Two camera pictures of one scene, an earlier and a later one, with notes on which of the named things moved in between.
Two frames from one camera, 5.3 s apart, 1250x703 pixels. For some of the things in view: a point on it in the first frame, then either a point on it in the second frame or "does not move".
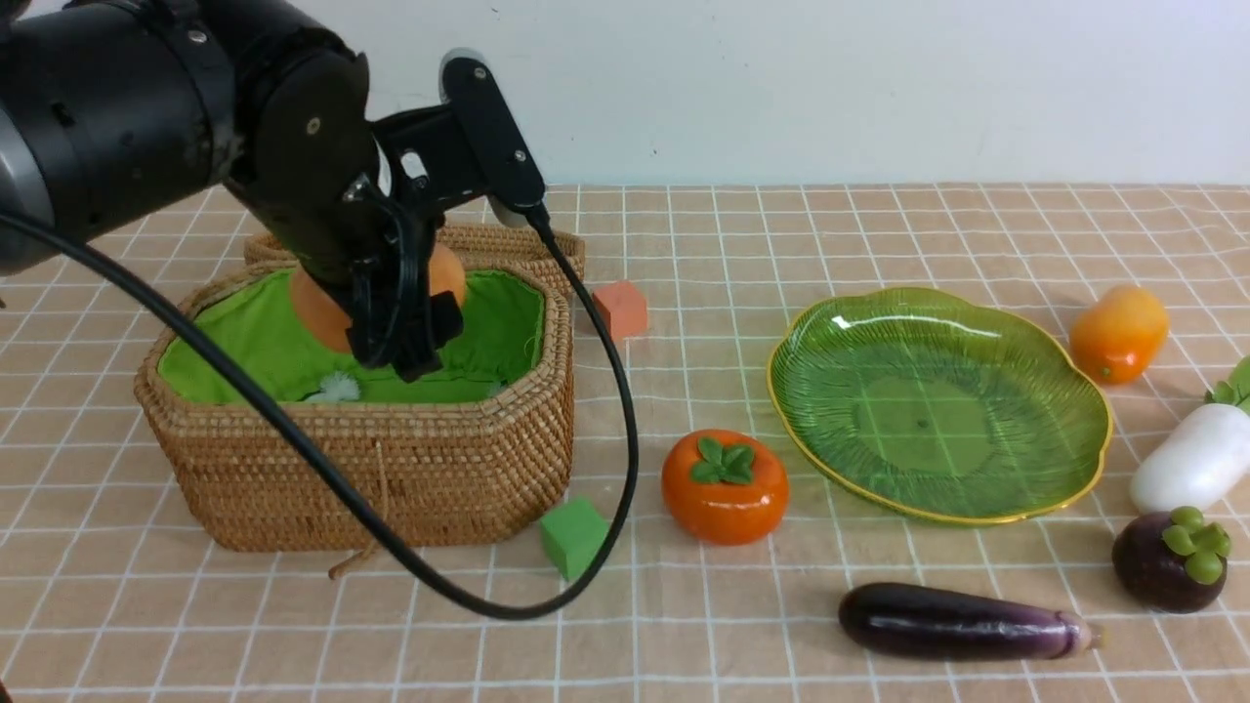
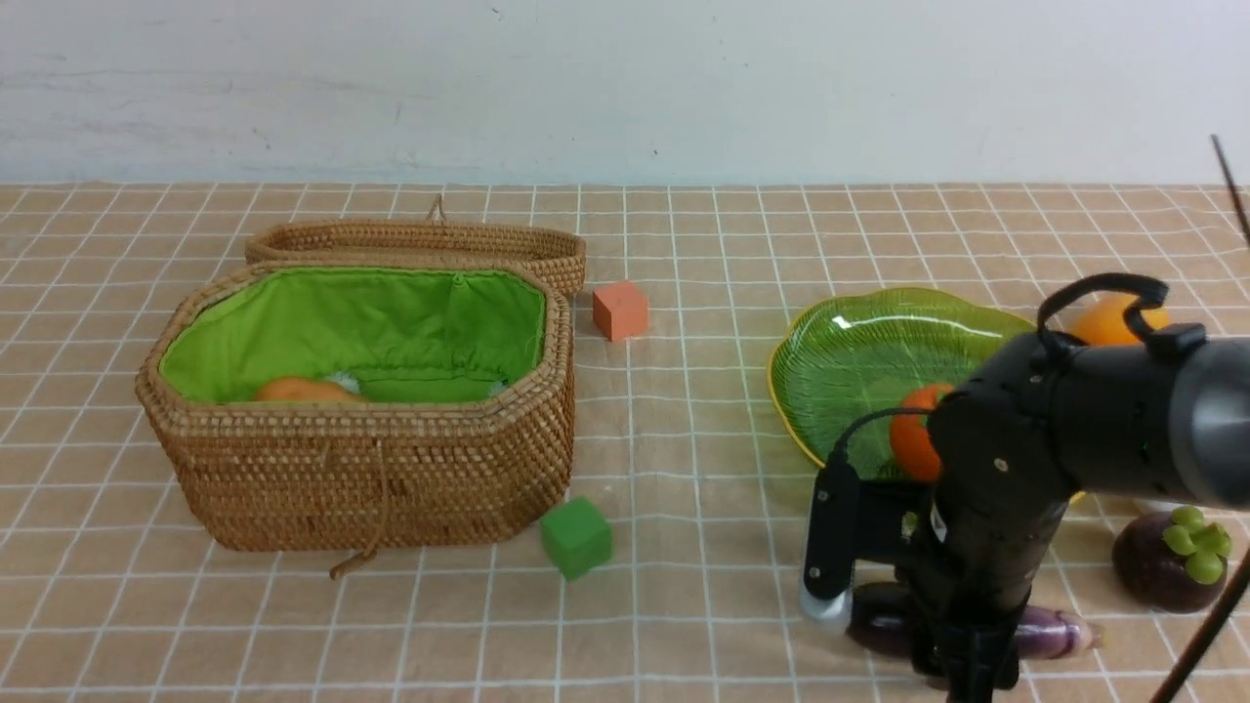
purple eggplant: [910, 619] does not move
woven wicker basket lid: [507, 242] does not move
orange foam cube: [623, 310] does not move
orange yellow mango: [1114, 337] does not move
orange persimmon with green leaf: [724, 487] -> [913, 451]
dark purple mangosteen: [1173, 561] does not move
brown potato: [328, 321] -> [297, 390]
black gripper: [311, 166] -> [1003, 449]
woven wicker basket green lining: [256, 315] does not move
